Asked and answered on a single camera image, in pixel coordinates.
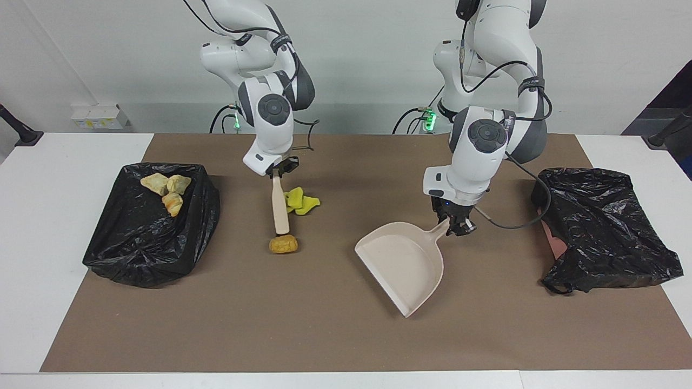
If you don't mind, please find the brown fried nugget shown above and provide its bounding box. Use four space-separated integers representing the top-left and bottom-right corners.
269 234 300 255

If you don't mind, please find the black stand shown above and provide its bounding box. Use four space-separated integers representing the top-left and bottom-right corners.
0 103 44 147
647 105 692 150

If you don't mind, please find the beige hand brush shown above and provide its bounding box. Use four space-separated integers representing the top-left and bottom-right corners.
271 172 291 237

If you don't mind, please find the golden croissant piece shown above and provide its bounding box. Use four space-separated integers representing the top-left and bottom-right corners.
162 192 184 218

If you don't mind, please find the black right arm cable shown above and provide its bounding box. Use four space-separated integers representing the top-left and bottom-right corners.
181 0 321 153

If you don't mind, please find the white wall socket box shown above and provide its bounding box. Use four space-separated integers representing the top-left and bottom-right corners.
70 104 131 131

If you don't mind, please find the black base cable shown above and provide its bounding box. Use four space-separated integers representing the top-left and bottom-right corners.
209 104 242 135
391 85 443 135

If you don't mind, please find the pink trash bin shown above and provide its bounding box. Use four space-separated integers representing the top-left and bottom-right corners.
542 219 568 260

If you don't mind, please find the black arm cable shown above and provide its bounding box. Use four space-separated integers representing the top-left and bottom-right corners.
181 0 321 153
458 48 553 231

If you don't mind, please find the black right base cable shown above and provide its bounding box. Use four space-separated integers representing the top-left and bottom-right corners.
209 104 242 135

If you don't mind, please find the loose black trash bag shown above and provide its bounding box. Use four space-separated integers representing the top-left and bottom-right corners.
531 167 684 295

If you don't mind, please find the brown table mat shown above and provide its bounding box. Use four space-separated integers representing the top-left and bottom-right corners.
41 133 692 373

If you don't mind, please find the bin covered by black bag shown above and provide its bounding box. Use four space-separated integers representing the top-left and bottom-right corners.
82 162 221 289

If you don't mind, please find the black left base cable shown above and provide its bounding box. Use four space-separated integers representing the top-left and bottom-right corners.
391 85 443 135

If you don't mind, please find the beige plastic dustpan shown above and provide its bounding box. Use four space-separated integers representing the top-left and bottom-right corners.
354 219 453 319

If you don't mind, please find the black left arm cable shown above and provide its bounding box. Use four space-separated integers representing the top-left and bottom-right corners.
458 48 553 231

